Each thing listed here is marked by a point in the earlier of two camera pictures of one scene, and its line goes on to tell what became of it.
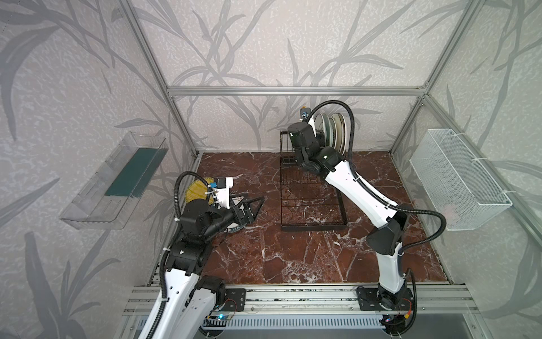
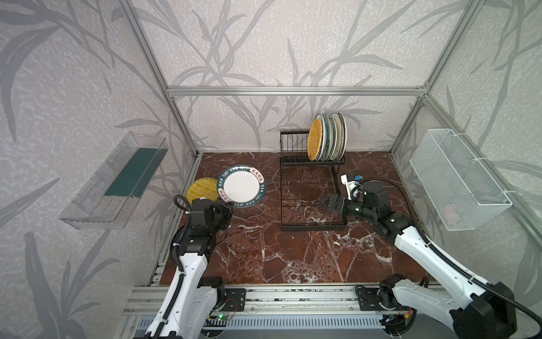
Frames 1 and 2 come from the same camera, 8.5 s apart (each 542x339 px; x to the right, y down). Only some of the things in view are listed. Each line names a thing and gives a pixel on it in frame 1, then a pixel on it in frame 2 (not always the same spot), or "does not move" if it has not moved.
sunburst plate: x=334 y=131 does not move
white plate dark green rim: x=234 y=227 -> x=243 y=185
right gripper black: x=321 y=138 -> x=334 y=199
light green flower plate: x=327 y=128 does not move
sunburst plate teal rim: x=339 y=129 does not move
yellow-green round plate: x=197 y=190 does not move
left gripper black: x=245 y=219 -> x=225 y=210
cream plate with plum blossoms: x=344 y=130 does not move
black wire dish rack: x=308 y=200 does not move
